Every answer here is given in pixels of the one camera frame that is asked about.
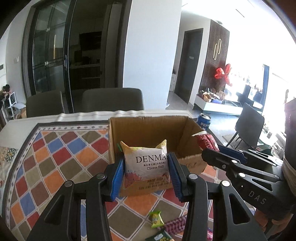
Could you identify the white low cabinet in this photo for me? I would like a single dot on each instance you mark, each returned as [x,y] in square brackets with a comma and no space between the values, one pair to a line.
[217,107]

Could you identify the grey dining chair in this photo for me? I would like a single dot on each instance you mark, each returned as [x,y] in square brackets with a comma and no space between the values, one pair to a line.
[113,100]
[44,104]

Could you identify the dark slatted wall panel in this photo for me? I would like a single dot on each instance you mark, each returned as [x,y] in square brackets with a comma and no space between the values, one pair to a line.
[209,62]

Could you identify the black range hood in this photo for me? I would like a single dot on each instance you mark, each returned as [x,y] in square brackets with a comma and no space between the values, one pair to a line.
[90,41]

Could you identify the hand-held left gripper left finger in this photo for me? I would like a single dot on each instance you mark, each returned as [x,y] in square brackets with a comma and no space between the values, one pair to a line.
[116,178]

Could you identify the dark green snack packet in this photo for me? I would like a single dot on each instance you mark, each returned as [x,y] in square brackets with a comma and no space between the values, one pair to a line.
[159,236]

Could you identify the dark interior door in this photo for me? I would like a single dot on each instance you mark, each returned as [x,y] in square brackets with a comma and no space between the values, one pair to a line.
[188,67]

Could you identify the person's right hand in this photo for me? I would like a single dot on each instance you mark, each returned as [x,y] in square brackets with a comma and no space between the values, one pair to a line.
[261,216]

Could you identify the gold wall ornament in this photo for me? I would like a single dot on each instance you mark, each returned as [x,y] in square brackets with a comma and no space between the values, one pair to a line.
[217,48]

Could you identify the red snack packet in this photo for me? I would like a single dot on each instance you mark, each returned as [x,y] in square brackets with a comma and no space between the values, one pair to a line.
[207,141]

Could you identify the white stool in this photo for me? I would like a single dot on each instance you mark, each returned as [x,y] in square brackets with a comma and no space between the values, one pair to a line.
[12,103]

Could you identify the dark side chair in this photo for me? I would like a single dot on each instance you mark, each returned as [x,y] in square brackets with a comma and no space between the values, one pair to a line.
[251,125]

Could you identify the white pink snack packet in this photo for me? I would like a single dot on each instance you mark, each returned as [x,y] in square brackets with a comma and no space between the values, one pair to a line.
[145,162]

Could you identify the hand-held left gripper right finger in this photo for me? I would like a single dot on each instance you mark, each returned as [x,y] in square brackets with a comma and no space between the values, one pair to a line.
[174,176]

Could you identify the blue soda can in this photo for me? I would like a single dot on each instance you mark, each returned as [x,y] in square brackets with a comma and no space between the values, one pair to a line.
[204,121]

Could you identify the cream table cover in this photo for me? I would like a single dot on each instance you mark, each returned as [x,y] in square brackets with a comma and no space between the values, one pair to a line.
[92,117]

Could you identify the floral place mat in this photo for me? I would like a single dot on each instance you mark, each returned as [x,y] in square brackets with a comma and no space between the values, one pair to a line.
[7,166]

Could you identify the brown cardboard box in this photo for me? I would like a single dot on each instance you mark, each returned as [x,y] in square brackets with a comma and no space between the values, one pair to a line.
[143,128]

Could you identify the red flower decoration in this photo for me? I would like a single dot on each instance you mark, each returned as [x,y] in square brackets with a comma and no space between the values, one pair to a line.
[223,74]

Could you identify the small green candy packet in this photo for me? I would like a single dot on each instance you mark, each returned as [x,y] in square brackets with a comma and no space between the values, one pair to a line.
[156,219]

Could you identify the colourful diamond tablecloth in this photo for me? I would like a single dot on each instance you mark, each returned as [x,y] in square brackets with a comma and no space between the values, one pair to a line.
[57,162]

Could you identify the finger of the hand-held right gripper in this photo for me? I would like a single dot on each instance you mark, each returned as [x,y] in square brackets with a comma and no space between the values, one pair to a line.
[219,160]
[232,154]

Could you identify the black framed glass door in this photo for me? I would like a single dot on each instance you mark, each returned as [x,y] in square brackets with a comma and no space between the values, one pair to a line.
[47,46]

